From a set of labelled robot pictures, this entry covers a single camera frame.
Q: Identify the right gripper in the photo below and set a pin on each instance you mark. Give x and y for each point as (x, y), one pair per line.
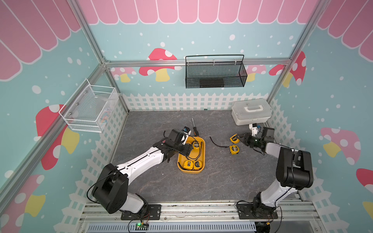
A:
(246, 139)

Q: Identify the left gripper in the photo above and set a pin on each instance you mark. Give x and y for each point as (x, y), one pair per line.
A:
(187, 149)

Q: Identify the yellow storage tray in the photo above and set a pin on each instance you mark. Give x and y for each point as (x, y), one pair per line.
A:
(198, 153)

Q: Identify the yellow 2m tape measure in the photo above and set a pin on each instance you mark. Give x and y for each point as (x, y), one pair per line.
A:
(235, 139)

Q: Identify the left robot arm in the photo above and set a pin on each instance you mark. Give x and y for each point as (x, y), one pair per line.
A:
(111, 188)

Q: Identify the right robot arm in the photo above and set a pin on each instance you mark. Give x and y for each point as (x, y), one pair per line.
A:
(293, 171)

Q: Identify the yellow tape measure in tray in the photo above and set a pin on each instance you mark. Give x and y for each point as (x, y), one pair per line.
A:
(188, 165)

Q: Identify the large yellow 3m tape measure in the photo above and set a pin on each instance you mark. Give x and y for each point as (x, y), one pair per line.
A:
(198, 165)

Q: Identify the black orange screwdriver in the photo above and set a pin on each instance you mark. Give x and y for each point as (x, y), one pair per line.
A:
(196, 133)

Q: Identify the white plastic toolbox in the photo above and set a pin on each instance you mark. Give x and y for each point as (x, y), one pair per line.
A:
(251, 111)

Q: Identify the green lit circuit board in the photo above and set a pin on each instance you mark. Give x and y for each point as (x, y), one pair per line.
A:
(142, 226)

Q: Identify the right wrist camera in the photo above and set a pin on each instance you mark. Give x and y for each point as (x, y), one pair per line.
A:
(255, 129)

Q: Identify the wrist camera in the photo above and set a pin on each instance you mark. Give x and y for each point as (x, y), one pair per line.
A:
(255, 129)
(186, 131)

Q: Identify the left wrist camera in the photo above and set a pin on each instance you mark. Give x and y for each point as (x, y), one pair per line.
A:
(186, 131)

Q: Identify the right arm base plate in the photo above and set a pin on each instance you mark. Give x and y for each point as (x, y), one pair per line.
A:
(247, 211)

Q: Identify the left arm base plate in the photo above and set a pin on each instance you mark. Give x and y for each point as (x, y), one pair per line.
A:
(147, 212)

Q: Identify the black mesh wall basket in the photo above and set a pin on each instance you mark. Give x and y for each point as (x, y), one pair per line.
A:
(215, 71)

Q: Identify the white wire wall basket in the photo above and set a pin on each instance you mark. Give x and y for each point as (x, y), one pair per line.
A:
(90, 108)

